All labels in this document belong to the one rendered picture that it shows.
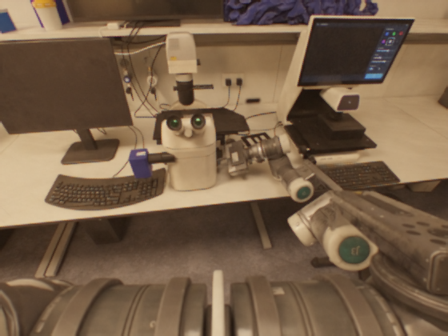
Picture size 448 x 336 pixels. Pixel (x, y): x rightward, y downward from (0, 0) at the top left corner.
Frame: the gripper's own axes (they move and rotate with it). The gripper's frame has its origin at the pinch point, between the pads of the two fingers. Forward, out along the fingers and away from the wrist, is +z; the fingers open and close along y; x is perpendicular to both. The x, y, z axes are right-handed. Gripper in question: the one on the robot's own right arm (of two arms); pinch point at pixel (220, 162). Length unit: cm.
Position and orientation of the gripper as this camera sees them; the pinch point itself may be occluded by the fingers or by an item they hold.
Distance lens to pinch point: 96.0
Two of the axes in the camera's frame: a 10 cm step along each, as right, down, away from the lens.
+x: -3.6, -3.4, -8.7
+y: -1.3, -9.0, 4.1
